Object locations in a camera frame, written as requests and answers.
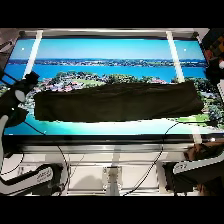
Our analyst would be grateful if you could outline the olive pants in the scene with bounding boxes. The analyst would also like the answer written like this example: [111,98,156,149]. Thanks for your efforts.
[33,80,205,124]

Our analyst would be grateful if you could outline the heap of clothes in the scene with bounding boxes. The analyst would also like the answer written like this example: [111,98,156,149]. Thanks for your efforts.
[201,29,224,84]

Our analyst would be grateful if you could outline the black cable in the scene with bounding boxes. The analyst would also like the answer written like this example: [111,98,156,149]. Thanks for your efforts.
[22,120,71,196]
[121,121,181,197]

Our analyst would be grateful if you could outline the silver frame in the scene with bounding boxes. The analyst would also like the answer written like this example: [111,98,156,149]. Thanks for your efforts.
[0,28,224,197]

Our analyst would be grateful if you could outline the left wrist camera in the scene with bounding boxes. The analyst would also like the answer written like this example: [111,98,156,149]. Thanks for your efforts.
[24,70,41,84]

